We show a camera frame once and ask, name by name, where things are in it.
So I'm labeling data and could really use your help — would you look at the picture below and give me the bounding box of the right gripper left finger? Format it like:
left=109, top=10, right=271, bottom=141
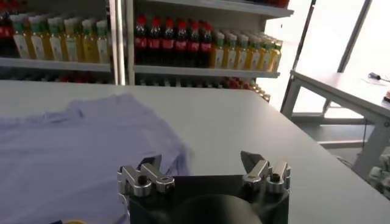
left=117, top=155, right=176, bottom=198

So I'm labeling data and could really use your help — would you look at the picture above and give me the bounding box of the grey metal frame table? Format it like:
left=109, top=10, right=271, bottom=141
left=280, top=69, right=390, bottom=180

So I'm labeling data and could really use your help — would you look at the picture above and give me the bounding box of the red cap cola bottle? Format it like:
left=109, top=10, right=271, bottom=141
left=188, top=21, right=202, bottom=68
left=175, top=19, right=189, bottom=68
left=134, top=15, right=149, bottom=66
left=0, top=9, right=15, bottom=58
left=148, top=16, right=163, bottom=66
left=200, top=23, right=214, bottom=69
left=162, top=17, right=176, bottom=67

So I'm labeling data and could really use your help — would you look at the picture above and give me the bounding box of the purple t-shirt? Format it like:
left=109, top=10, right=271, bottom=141
left=0, top=93, right=193, bottom=224

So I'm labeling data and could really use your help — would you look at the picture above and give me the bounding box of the black slanted pole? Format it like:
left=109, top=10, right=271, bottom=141
left=291, top=0, right=317, bottom=71

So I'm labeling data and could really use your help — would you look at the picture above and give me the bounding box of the white crumpled cloth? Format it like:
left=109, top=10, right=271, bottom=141
left=368, top=153, right=390, bottom=200

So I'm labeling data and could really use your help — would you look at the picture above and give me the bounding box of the yellow juice bottle green label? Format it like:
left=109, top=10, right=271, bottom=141
left=63, top=18, right=79, bottom=63
left=224, top=33, right=238, bottom=70
left=269, top=41, right=283, bottom=73
left=47, top=17, right=63, bottom=61
left=29, top=15, right=46, bottom=61
left=247, top=36, right=261, bottom=71
left=258, top=38, right=273, bottom=72
left=210, top=31, right=225, bottom=69
left=96, top=20, right=111, bottom=65
left=235, top=34, right=249, bottom=71
left=12, top=14, right=31, bottom=60
left=80, top=19, right=98, bottom=64

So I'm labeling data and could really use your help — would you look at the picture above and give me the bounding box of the grey window post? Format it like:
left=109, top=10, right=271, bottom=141
left=336, top=0, right=373, bottom=74

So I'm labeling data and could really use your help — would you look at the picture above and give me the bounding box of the grey shelf unit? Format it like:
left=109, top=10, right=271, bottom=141
left=124, top=0, right=295, bottom=92
left=0, top=0, right=126, bottom=86

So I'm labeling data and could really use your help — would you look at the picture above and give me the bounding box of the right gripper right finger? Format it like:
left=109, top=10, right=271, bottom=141
left=239, top=150, right=292, bottom=194

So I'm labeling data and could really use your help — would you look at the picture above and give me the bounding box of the black device with cable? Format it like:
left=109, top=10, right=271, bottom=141
left=367, top=72, right=390, bottom=83

